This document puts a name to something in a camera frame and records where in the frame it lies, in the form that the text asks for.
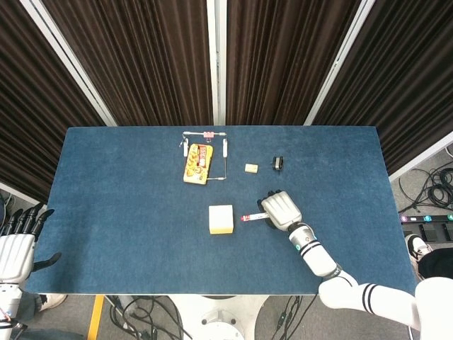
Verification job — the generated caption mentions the white wire with pink clip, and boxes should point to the white wire with pink clip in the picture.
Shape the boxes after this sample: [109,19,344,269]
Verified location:
[177,130,229,183]

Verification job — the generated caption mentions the black foot pedal strip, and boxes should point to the black foot pedal strip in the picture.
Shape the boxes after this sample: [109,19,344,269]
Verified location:
[398,213,453,244]

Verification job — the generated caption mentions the black cables under table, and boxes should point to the black cables under table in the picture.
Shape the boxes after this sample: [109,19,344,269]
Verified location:
[268,294,320,340]
[105,295,194,340]

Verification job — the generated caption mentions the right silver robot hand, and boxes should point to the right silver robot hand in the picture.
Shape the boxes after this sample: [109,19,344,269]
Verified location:
[256,189,304,232]

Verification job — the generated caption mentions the yellow foam cube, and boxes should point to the yellow foam cube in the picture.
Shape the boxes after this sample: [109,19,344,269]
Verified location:
[208,204,236,236]

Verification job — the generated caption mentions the white partition post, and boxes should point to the white partition post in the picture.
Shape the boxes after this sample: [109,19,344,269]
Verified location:
[303,0,377,126]
[388,132,453,182]
[206,0,228,126]
[18,0,118,127]

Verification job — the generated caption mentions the black floor cable bundle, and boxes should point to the black floor cable bundle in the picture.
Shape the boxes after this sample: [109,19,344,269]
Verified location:
[397,165,453,217]

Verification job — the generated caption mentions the black trouser leg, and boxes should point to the black trouser leg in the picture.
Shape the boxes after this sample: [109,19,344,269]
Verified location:
[418,247,453,281]

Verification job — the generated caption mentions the white sneaker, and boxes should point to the white sneaker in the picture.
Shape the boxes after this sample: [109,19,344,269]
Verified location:
[404,233,433,264]
[38,293,69,312]

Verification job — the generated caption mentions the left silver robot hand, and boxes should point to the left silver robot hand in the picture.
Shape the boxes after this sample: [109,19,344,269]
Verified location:
[0,208,63,284]

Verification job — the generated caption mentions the dark brown curtain panel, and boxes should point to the dark brown curtain panel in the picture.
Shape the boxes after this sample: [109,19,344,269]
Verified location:
[0,0,108,203]
[41,0,215,127]
[225,0,362,126]
[312,0,453,175]

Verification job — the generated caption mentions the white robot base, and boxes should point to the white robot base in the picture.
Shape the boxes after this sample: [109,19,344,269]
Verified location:
[168,295,270,340]

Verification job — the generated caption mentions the yellow snack pack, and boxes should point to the yellow snack pack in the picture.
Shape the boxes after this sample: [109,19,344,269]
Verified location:
[182,142,215,186]

